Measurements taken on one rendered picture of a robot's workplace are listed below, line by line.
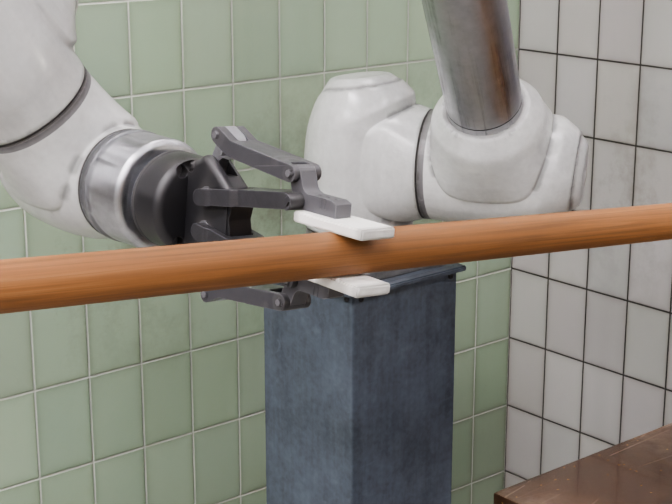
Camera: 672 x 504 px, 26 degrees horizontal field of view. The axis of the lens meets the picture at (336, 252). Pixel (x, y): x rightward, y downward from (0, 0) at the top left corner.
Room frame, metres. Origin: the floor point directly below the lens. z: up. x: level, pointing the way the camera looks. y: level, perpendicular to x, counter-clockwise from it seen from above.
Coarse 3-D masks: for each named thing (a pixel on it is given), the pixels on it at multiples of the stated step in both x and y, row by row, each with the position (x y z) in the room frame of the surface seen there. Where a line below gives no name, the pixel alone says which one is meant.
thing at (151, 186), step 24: (144, 168) 1.07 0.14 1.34; (168, 168) 1.05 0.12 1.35; (192, 168) 1.06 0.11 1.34; (216, 168) 1.04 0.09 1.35; (144, 192) 1.05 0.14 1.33; (168, 192) 1.05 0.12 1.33; (192, 192) 1.05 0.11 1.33; (144, 216) 1.05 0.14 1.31; (168, 216) 1.05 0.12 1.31; (192, 216) 1.05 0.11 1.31; (216, 216) 1.03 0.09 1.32; (240, 216) 1.02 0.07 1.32; (168, 240) 1.05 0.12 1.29; (192, 240) 1.05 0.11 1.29
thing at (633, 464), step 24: (648, 432) 2.41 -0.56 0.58; (600, 456) 2.30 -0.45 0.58; (624, 456) 2.30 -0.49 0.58; (648, 456) 2.30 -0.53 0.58; (528, 480) 2.20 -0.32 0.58; (552, 480) 2.20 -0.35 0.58; (576, 480) 2.20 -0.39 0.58; (600, 480) 2.20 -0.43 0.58; (624, 480) 2.20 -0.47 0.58; (648, 480) 2.20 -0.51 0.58
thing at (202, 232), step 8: (200, 224) 1.03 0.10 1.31; (192, 232) 1.03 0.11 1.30; (200, 232) 1.03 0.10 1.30; (208, 232) 1.02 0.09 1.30; (216, 232) 1.02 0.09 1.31; (256, 232) 1.03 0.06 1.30; (200, 240) 1.03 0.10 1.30; (208, 240) 1.02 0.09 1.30; (216, 240) 1.02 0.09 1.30; (224, 240) 1.01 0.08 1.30
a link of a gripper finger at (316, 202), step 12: (300, 180) 0.97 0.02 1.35; (312, 180) 0.97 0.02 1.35; (300, 192) 0.97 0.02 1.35; (312, 192) 0.97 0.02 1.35; (312, 204) 0.96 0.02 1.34; (324, 204) 0.95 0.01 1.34; (336, 204) 0.94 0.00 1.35; (348, 204) 0.95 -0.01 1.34; (336, 216) 0.94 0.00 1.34; (348, 216) 0.95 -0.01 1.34
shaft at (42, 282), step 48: (240, 240) 0.88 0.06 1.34; (288, 240) 0.90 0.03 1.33; (336, 240) 0.92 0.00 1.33; (384, 240) 0.94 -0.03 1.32; (432, 240) 0.97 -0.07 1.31; (480, 240) 1.00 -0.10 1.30; (528, 240) 1.03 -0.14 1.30; (576, 240) 1.07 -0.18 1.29; (624, 240) 1.11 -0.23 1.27; (0, 288) 0.75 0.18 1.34; (48, 288) 0.77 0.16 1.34; (96, 288) 0.79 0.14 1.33; (144, 288) 0.82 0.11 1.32; (192, 288) 0.84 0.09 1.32
